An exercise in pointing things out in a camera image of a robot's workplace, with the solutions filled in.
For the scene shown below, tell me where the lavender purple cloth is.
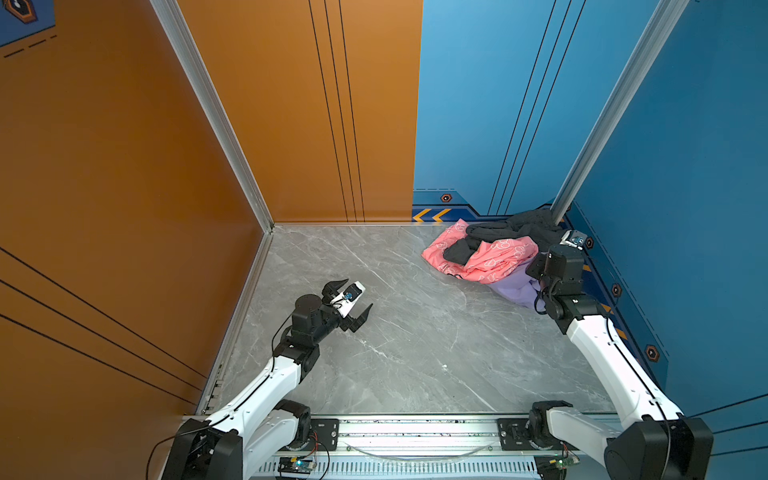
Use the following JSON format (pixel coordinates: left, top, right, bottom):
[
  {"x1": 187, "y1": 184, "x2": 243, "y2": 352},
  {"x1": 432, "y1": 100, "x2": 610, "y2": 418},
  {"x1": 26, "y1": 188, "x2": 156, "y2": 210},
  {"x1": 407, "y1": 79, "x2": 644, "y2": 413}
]
[{"x1": 489, "y1": 260, "x2": 544, "y2": 314}]

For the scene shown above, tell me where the dark grey cloth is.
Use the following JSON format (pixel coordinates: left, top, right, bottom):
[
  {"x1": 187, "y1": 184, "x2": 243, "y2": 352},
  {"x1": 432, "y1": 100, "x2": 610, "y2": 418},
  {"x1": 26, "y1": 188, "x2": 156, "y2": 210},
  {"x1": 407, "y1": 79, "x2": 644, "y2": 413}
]
[{"x1": 443, "y1": 209, "x2": 565, "y2": 265}]

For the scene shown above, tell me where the pink patterned cloth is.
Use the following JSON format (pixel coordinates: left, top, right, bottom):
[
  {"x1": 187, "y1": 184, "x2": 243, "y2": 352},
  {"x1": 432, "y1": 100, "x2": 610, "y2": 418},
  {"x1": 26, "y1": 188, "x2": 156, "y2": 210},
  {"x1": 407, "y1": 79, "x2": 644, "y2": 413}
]
[{"x1": 421, "y1": 220, "x2": 539, "y2": 284}]

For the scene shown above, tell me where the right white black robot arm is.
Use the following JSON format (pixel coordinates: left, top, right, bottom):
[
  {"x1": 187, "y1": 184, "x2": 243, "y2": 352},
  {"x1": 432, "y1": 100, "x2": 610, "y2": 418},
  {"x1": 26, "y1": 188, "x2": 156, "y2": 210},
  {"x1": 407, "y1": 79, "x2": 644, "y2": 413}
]
[{"x1": 526, "y1": 244, "x2": 714, "y2": 479}]

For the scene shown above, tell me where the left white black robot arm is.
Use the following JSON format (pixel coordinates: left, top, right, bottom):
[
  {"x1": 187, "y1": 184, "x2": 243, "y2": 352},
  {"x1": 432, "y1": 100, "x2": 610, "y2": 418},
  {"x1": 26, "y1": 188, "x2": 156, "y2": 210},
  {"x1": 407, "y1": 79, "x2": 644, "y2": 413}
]
[{"x1": 160, "y1": 279, "x2": 370, "y2": 479}]

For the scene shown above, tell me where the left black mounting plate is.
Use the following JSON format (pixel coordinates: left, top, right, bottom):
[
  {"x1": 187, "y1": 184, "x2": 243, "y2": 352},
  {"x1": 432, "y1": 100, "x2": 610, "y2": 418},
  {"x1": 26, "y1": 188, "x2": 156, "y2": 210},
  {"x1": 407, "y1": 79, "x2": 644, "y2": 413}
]
[{"x1": 284, "y1": 417, "x2": 340, "y2": 452}]

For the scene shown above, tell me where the black mounting plate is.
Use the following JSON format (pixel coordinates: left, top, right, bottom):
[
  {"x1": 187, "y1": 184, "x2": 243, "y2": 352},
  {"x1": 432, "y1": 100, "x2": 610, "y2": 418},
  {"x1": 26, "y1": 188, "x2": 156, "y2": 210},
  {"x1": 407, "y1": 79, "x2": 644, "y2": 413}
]
[
  {"x1": 284, "y1": 417, "x2": 340, "y2": 452},
  {"x1": 496, "y1": 417, "x2": 577, "y2": 451}
]

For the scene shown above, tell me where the left green circuit board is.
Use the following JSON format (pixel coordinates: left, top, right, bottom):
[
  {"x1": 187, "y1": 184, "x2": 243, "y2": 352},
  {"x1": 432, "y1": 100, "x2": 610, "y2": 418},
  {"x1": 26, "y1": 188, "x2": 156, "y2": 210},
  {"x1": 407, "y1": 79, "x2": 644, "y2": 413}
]
[{"x1": 276, "y1": 457, "x2": 317, "y2": 479}]

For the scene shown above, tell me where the green circuit board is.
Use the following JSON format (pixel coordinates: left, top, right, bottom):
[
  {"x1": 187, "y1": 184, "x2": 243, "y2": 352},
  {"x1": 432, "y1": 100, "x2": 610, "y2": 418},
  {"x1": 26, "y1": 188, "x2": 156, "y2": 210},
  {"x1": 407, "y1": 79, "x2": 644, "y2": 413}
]
[
  {"x1": 534, "y1": 453, "x2": 581, "y2": 480},
  {"x1": 276, "y1": 457, "x2": 317, "y2": 479}
]

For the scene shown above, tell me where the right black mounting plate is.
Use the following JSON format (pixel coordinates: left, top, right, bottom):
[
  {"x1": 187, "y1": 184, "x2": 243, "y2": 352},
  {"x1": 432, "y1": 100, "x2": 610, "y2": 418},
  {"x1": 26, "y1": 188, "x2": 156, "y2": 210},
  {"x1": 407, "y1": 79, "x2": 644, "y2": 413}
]
[{"x1": 496, "y1": 417, "x2": 577, "y2": 451}]

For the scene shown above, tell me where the right green circuit board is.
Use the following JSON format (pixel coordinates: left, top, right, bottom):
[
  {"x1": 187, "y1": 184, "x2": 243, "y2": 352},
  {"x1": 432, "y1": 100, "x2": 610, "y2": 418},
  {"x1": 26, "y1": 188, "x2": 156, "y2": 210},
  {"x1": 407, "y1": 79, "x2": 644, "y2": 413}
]
[{"x1": 534, "y1": 453, "x2": 581, "y2": 480}]

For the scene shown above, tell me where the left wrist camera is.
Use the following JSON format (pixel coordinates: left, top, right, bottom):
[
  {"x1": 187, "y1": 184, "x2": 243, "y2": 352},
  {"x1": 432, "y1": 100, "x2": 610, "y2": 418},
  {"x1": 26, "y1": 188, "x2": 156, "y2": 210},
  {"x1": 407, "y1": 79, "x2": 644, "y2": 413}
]
[{"x1": 331, "y1": 282, "x2": 365, "y2": 318}]

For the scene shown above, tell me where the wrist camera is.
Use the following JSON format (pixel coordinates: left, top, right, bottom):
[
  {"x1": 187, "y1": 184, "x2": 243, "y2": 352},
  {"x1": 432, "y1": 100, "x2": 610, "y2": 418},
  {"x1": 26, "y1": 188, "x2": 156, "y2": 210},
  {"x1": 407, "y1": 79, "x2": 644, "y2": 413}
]
[
  {"x1": 560, "y1": 230, "x2": 588, "y2": 250},
  {"x1": 331, "y1": 282, "x2": 365, "y2": 318}
]

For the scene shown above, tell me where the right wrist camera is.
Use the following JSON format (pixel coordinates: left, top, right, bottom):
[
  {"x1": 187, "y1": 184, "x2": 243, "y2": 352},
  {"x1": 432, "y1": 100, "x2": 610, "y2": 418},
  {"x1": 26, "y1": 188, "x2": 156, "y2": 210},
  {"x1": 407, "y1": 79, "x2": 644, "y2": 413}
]
[{"x1": 560, "y1": 230, "x2": 588, "y2": 250}]

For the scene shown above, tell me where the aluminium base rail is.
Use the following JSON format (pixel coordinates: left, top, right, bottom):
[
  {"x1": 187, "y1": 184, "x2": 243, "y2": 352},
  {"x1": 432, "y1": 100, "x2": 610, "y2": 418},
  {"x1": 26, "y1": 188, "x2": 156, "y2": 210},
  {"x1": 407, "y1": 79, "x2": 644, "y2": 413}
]
[{"x1": 250, "y1": 413, "x2": 621, "y2": 479}]

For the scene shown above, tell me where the right aluminium corner post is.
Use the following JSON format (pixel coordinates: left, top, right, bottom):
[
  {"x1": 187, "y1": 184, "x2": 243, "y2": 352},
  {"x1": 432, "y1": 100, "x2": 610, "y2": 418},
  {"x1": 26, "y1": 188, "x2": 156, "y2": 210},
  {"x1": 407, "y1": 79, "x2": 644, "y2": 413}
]
[{"x1": 550, "y1": 0, "x2": 689, "y2": 223}]

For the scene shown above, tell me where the aluminium corner post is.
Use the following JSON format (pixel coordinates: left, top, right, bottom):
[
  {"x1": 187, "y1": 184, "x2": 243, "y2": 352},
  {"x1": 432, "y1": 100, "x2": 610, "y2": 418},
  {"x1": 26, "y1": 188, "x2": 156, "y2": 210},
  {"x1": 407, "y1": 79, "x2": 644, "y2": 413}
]
[
  {"x1": 550, "y1": 0, "x2": 689, "y2": 223},
  {"x1": 148, "y1": 0, "x2": 275, "y2": 233}
]

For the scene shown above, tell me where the left aluminium corner post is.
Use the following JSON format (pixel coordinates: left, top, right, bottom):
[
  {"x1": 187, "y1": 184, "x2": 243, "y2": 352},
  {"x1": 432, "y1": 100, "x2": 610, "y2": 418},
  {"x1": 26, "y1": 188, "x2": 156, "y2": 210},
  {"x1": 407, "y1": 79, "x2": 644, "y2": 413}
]
[{"x1": 148, "y1": 0, "x2": 275, "y2": 233}]

